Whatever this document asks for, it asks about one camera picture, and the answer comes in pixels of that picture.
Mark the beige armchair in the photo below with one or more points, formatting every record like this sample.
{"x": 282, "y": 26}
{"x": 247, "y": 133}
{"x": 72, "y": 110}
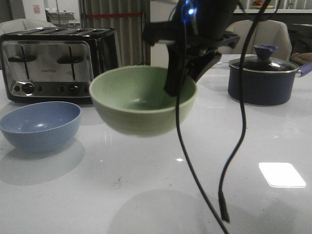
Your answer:
{"x": 22, "y": 24}
{"x": 269, "y": 32}

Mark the blue pot with glass lid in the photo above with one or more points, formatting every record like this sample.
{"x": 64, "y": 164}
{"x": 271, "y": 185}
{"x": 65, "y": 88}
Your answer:
{"x": 268, "y": 81}

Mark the metal trolley in background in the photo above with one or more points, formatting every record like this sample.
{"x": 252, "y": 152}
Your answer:
{"x": 62, "y": 17}

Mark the blue bowl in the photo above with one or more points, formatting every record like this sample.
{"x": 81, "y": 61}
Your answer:
{"x": 41, "y": 127}

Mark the beige armchair right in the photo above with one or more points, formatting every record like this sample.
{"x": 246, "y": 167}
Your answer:
{"x": 269, "y": 32}

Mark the green bowl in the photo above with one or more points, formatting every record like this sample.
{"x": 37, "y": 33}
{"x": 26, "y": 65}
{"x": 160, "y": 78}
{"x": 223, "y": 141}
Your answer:
{"x": 132, "y": 100}

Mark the red barrier belt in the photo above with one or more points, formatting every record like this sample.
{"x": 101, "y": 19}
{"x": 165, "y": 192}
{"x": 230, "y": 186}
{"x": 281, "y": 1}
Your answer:
{"x": 118, "y": 15}

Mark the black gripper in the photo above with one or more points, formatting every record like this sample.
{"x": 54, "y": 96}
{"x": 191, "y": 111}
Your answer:
{"x": 169, "y": 33}

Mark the black cable thin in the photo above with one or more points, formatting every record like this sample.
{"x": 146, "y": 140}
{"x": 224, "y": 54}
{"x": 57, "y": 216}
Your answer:
{"x": 181, "y": 136}

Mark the black and chrome toaster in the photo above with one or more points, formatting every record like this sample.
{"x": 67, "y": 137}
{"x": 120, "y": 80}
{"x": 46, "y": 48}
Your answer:
{"x": 56, "y": 64}

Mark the beige armchair left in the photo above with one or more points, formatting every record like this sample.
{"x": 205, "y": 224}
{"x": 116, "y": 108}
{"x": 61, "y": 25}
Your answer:
{"x": 22, "y": 24}

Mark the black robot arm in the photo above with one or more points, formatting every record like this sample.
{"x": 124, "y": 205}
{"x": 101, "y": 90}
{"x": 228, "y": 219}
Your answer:
{"x": 212, "y": 17}

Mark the fruit bowl on counter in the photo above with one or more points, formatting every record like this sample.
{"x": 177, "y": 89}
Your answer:
{"x": 257, "y": 4}

